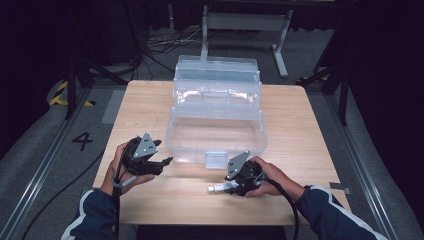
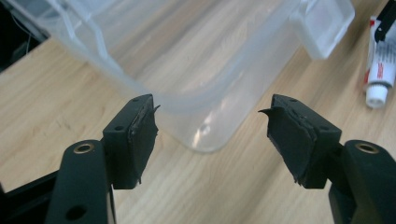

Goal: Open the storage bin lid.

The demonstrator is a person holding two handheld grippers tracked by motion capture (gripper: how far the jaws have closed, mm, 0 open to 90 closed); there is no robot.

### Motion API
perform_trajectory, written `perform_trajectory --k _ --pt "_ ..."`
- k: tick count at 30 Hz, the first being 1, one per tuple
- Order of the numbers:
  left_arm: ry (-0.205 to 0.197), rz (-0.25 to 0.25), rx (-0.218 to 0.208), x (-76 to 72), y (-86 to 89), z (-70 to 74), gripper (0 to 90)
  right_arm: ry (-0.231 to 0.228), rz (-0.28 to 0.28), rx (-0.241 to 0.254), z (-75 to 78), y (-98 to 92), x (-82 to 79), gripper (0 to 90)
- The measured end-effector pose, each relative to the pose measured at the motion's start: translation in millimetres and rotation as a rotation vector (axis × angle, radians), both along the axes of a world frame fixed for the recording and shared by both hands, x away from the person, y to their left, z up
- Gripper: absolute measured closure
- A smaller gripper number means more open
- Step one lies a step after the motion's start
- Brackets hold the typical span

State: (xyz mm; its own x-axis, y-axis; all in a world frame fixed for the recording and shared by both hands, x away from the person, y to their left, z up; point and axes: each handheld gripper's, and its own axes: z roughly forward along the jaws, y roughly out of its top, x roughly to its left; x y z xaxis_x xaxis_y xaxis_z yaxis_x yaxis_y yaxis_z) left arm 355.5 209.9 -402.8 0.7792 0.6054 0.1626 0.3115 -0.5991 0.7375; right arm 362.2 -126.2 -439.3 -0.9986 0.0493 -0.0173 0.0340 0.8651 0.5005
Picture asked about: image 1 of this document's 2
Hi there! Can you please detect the white ointment tube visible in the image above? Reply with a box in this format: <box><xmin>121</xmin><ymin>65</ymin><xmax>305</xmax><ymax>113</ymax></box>
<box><xmin>207</xmin><ymin>181</ymin><xmax>239</xmax><ymax>194</ymax></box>

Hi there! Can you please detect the grey metal table frame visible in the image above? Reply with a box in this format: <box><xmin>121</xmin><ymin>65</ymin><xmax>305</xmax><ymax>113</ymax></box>
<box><xmin>198</xmin><ymin>4</ymin><xmax>294</xmax><ymax>79</ymax></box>

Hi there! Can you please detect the person's right hand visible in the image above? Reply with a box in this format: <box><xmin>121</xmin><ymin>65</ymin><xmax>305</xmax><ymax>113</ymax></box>
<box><xmin>244</xmin><ymin>156</ymin><xmax>306</xmax><ymax>203</ymax></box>

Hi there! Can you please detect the black metal stand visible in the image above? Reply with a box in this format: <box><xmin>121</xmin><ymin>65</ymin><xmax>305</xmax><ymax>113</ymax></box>
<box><xmin>294</xmin><ymin>63</ymin><xmax>351</xmax><ymax>127</ymax></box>
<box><xmin>63</xmin><ymin>56</ymin><xmax>129</xmax><ymax>121</ymax></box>

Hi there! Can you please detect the bundle of floor cables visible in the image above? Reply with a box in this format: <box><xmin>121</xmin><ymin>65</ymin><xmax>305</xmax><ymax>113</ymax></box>
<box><xmin>143</xmin><ymin>26</ymin><xmax>205</xmax><ymax>83</ymax></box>

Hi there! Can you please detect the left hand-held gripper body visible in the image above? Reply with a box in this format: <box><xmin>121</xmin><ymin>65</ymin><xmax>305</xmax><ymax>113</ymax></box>
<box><xmin>121</xmin><ymin>132</ymin><xmax>165</xmax><ymax>177</ymax></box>

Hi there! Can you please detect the metal floor rail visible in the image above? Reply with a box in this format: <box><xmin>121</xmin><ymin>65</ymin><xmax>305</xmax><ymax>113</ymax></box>
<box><xmin>0</xmin><ymin>86</ymin><xmax>92</xmax><ymax>240</ymax></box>
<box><xmin>324</xmin><ymin>93</ymin><xmax>401</xmax><ymax>240</ymax></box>

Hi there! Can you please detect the small grey tape piece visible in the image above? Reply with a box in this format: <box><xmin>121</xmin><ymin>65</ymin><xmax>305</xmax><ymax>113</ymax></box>
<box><xmin>329</xmin><ymin>181</ymin><xmax>352</xmax><ymax>195</ymax></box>

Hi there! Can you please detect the person's left hand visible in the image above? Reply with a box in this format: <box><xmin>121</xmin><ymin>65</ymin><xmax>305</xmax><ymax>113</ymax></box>
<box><xmin>99</xmin><ymin>141</ymin><xmax>156</xmax><ymax>197</ymax></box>

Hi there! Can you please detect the clear plastic storage box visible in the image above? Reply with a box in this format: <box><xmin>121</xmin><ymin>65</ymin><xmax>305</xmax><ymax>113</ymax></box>
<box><xmin>165</xmin><ymin>54</ymin><xmax>269</xmax><ymax>170</ymax></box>

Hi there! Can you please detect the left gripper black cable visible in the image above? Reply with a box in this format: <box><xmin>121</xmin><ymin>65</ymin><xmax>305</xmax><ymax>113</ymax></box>
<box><xmin>111</xmin><ymin>136</ymin><xmax>143</xmax><ymax>240</ymax></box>

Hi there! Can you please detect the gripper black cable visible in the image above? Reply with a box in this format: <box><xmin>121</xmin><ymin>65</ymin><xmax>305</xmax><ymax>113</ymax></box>
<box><xmin>111</xmin><ymin>136</ymin><xmax>143</xmax><ymax>240</ymax></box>
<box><xmin>258</xmin><ymin>176</ymin><xmax>301</xmax><ymax>240</ymax></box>

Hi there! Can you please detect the black floor cable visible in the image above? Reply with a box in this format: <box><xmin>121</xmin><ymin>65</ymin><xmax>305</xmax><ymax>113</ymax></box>
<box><xmin>19</xmin><ymin>149</ymin><xmax>106</xmax><ymax>240</ymax></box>

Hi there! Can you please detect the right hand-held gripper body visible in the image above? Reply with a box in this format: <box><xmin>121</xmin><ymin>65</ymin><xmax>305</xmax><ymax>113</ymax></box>
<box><xmin>225</xmin><ymin>150</ymin><xmax>268</xmax><ymax>198</ymax></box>

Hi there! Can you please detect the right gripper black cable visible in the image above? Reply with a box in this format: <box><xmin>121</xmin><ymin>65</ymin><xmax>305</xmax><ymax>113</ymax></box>
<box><xmin>258</xmin><ymin>176</ymin><xmax>301</xmax><ymax>240</ymax></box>

